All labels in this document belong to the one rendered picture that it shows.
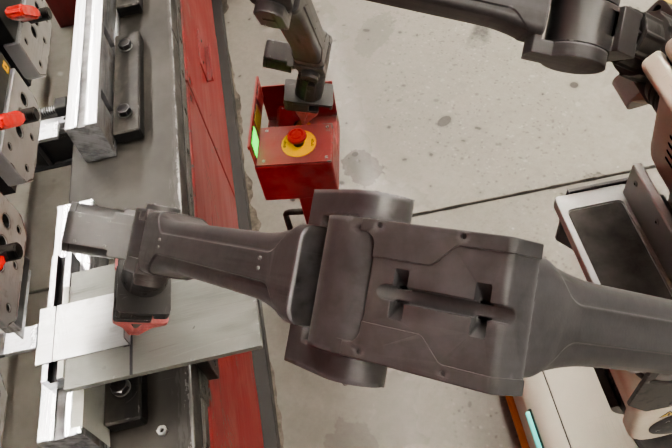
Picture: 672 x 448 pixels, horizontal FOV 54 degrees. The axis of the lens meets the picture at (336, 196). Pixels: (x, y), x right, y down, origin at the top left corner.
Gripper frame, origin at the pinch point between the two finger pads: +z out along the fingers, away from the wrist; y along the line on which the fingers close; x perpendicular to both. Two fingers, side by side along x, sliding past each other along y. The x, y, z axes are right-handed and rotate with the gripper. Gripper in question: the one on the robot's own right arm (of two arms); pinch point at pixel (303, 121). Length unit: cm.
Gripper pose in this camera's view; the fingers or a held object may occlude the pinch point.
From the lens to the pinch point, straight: 146.7
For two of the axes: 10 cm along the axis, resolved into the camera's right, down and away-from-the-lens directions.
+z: -1.5, 5.8, 8.0
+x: 0.0, 8.1, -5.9
